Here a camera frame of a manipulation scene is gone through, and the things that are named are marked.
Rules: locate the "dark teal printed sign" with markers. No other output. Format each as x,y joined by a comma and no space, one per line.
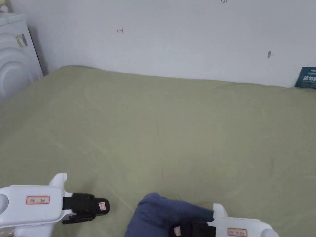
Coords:
307,77

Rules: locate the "white washing machine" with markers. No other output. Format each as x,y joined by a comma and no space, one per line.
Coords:
14,61

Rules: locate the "dark blue garment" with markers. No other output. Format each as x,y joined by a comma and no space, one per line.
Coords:
158,214

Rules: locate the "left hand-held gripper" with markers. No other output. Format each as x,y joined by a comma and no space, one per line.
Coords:
32,212

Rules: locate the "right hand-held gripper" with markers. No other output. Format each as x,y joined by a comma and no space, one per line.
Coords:
237,228

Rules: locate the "bed with pale green sheet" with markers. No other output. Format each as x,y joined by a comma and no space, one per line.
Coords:
158,128

